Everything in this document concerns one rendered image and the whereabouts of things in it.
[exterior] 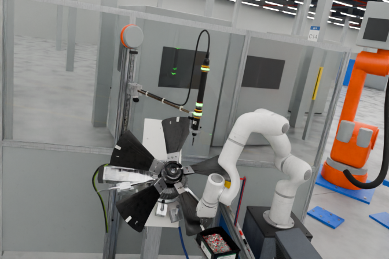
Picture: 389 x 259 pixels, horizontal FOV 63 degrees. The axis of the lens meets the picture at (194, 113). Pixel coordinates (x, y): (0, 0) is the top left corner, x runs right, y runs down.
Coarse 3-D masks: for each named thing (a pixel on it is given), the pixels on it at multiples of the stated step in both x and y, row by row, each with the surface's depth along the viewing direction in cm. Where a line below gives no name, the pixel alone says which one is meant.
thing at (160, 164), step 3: (153, 162) 179; (156, 162) 179; (159, 162) 179; (162, 162) 179; (153, 165) 180; (156, 165) 180; (159, 165) 180; (162, 165) 179; (150, 168) 181; (153, 168) 181; (156, 168) 180; (159, 168) 180; (150, 171) 182; (153, 171) 181; (156, 171) 181; (159, 171) 181; (156, 174) 182
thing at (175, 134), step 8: (168, 120) 196; (176, 120) 194; (184, 120) 192; (168, 128) 194; (176, 128) 191; (184, 128) 189; (168, 136) 192; (176, 136) 188; (184, 136) 186; (168, 144) 190; (176, 144) 186; (168, 152) 187
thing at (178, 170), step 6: (168, 162) 176; (174, 162) 177; (162, 168) 176; (168, 168) 175; (174, 168) 176; (180, 168) 177; (162, 174) 174; (168, 174) 173; (174, 174) 175; (180, 174) 175; (168, 180) 172; (174, 180) 172; (180, 180) 184; (168, 186) 181
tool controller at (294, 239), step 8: (280, 232) 132; (288, 232) 131; (296, 232) 130; (280, 240) 127; (288, 240) 126; (296, 240) 126; (304, 240) 126; (280, 248) 127; (288, 248) 123; (296, 248) 122; (304, 248) 122; (312, 248) 121; (280, 256) 128; (288, 256) 120; (296, 256) 118; (304, 256) 118; (312, 256) 117; (320, 256) 117
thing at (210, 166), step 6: (216, 156) 197; (198, 162) 192; (204, 162) 191; (210, 162) 191; (216, 162) 192; (192, 168) 184; (198, 168) 184; (204, 168) 184; (210, 168) 185; (216, 168) 186; (222, 168) 187; (204, 174) 180; (210, 174) 181; (222, 174) 183; (228, 174) 185; (228, 180) 181
